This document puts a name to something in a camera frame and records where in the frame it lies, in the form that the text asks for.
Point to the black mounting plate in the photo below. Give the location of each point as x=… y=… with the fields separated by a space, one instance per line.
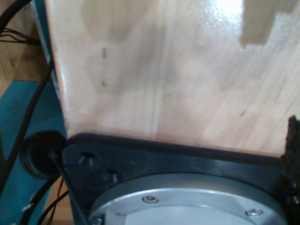
x=164 y=159

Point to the black round disc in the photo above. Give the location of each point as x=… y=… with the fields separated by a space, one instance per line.
x=39 y=154

